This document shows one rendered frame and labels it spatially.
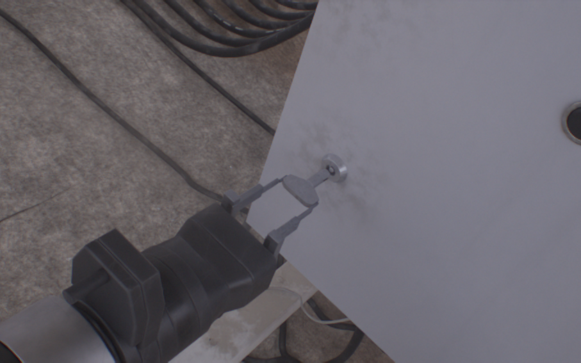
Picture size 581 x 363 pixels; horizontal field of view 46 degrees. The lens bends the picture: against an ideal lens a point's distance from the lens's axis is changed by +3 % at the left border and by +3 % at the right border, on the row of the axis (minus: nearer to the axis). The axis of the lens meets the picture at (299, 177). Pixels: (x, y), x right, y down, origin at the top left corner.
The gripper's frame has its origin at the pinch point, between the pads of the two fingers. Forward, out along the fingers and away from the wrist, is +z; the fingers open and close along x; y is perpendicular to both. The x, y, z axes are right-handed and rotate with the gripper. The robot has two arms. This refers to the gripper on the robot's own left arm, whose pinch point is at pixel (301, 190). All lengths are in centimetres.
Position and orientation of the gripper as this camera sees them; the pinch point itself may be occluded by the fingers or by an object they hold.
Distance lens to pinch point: 55.6
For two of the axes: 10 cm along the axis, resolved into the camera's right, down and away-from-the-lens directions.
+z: 6.5, -4.2, 6.3
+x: 7.1, 6.2, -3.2
